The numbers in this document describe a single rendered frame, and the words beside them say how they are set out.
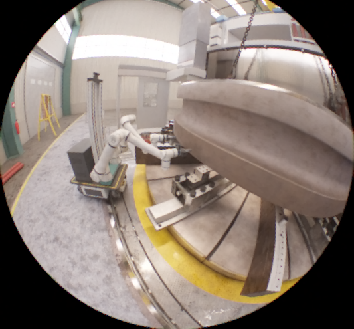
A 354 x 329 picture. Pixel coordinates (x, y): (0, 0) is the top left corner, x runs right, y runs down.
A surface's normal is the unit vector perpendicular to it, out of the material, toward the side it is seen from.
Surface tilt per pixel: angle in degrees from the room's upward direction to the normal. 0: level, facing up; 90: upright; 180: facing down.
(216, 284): 0
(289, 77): 90
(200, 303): 0
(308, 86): 90
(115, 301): 0
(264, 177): 90
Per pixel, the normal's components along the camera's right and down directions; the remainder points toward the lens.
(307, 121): -0.63, 0.28
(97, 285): 0.10, -0.90
